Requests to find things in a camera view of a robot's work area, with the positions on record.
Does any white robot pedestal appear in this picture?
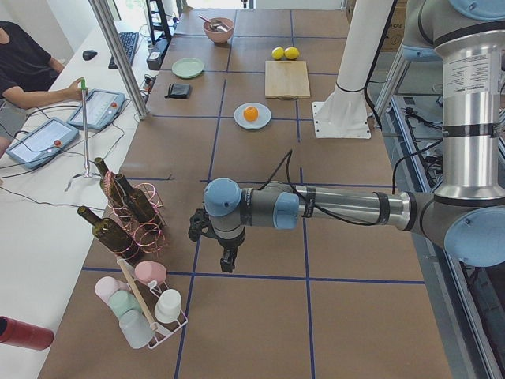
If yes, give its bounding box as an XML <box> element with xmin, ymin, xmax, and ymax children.
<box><xmin>312</xmin><ymin>0</ymin><xmax>395</xmax><ymax>139</ymax></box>

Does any white cup right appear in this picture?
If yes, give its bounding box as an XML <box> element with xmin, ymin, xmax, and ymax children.
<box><xmin>155</xmin><ymin>289</ymin><xmax>181</xmax><ymax>324</ymax></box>

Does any yellow lemon near board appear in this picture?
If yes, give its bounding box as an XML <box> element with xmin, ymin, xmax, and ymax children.
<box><xmin>271</xmin><ymin>47</ymin><xmax>285</xmax><ymax>60</ymax></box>

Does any red bottle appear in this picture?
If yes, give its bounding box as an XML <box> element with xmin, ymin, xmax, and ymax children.
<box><xmin>1</xmin><ymin>316</ymin><xmax>54</xmax><ymax>351</ymax></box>

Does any person in black shirt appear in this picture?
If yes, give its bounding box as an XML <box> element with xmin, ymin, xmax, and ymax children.
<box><xmin>0</xmin><ymin>21</ymin><xmax>84</xmax><ymax>157</ymax></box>

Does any light blue plate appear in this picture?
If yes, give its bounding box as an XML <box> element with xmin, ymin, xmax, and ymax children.
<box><xmin>234</xmin><ymin>103</ymin><xmax>271</xmax><ymax>130</ymax></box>

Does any black computer mouse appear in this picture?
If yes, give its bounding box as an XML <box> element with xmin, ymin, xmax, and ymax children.
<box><xmin>82</xmin><ymin>50</ymin><xmax>98</xmax><ymax>62</ymax></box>

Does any dark wine bottle front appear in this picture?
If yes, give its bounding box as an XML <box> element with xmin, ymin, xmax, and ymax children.
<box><xmin>77</xmin><ymin>206</ymin><xmax>138</xmax><ymax>257</ymax></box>

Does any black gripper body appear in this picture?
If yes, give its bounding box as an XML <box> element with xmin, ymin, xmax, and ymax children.
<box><xmin>219</xmin><ymin>240</ymin><xmax>241</xmax><ymax>267</ymax></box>

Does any copper wire bottle rack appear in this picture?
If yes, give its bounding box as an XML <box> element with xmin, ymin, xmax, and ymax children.
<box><xmin>100</xmin><ymin>171</ymin><xmax>166</xmax><ymax>257</ymax></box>

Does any pale pink cup left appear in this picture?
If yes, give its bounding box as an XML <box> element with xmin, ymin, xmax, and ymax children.
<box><xmin>95</xmin><ymin>276</ymin><xmax>130</xmax><ymax>305</ymax></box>

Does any orange fruit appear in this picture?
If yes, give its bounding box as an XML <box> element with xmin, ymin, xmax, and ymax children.
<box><xmin>242</xmin><ymin>106</ymin><xmax>260</xmax><ymax>123</ymax></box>

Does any grey cup bottom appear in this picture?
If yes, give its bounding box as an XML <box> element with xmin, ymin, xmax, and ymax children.
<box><xmin>119</xmin><ymin>310</ymin><xmax>155</xmax><ymax>349</ymax></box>

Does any dark wine bottle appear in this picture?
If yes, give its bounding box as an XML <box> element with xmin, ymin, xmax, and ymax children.
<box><xmin>94</xmin><ymin>157</ymin><xmax>123</xmax><ymax>208</ymax></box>
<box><xmin>77</xmin><ymin>206</ymin><xmax>138</xmax><ymax>257</ymax></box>
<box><xmin>114</xmin><ymin>174</ymin><xmax>161</xmax><ymax>226</ymax></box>

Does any white wire cup rack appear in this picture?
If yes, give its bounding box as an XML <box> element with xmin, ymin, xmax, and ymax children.
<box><xmin>117</xmin><ymin>259</ymin><xmax>188</xmax><ymax>350</ymax></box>

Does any wooden cutting board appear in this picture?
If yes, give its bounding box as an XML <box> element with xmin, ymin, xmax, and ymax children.
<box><xmin>265</xmin><ymin>61</ymin><xmax>311</xmax><ymax>99</ymax></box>

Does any dark wine bottle back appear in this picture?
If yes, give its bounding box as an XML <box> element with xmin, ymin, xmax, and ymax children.
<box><xmin>94</xmin><ymin>157</ymin><xmax>123</xmax><ymax>208</ymax></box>

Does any teach pendant near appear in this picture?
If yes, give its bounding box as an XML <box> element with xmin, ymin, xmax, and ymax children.
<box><xmin>6</xmin><ymin>118</ymin><xmax>78</xmax><ymax>169</ymax></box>

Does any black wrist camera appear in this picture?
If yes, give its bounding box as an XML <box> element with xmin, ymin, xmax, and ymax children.
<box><xmin>188</xmin><ymin>208</ymin><xmax>214</xmax><ymax>242</ymax></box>

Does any teach pendant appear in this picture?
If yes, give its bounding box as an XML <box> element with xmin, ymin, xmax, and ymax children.
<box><xmin>85</xmin><ymin>89</ymin><xmax>126</xmax><ymax>130</ymax></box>
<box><xmin>6</xmin><ymin>118</ymin><xmax>78</xmax><ymax>169</ymax></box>

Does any black keyboard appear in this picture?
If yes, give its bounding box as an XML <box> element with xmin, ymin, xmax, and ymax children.
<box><xmin>118</xmin><ymin>32</ymin><xmax>139</xmax><ymax>65</ymax></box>

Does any teach pendant far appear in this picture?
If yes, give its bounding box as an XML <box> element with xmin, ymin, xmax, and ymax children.
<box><xmin>85</xmin><ymin>89</ymin><xmax>126</xmax><ymax>130</ymax></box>

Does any grey folded cloth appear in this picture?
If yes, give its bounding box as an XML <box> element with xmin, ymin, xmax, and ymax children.
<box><xmin>165</xmin><ymin>83</ymin><xmax>192</xmax><ymax>99</ymax></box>

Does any pink bowl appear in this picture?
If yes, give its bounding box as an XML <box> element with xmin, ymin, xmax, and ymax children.
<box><xmin>203</xmin><ymin>17</ymin><xmax>235</xmax><ymax>44</ymax></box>

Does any aluminium frame post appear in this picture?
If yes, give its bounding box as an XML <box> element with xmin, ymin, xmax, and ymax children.
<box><xmin>88</xmin><ymin>0</ymin><xmax>148</xmax><ymax>120</ymax></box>

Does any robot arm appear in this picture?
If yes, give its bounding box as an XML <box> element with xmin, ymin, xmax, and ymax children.
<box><xmin>189</xmin><ymin>1</ymin><xmax>504</xmax><ymax>272</ymax></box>

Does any light green plate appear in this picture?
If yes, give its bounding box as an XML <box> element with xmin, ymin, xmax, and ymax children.
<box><xmin>171</xmin><ymin>58</ymin><xmax>204</xmax><ymax>79</ymax></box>

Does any mint green cup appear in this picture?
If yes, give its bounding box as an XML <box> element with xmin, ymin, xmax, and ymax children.
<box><xmin>108</xmin><ymin>290</ymin><xmax>142</xmax><ymax>319</ymax></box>

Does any pink cup top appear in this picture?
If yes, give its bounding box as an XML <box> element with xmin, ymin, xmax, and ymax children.
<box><xmin>134</xmin><ymin>261</ymin><xmax>167</xmax><ymax>285</ymax></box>

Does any yellow lemon far one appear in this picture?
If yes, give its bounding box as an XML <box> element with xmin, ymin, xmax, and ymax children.
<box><xmin>284</xmin><ymin>47</ymin><xmax>300</xmax><ymax>60</ymax></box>

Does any metal stand green tip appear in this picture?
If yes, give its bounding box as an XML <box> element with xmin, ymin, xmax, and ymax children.
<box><xmin>64</xmin><ymin>79</ymin><xmax>101</xmax><ymax>192</ymax></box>

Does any metal scoop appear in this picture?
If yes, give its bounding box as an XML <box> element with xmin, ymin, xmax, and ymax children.
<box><xmin>198</xmin><ymin>15</ymin><xmax>234</xmax><ymax>32</ymax></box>

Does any dark wine bottle middle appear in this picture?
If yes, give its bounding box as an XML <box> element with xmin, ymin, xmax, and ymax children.
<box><xmin>114</xmin><ymin>174</ymin><xmax>161</xmax><ymax>226</ymax></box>

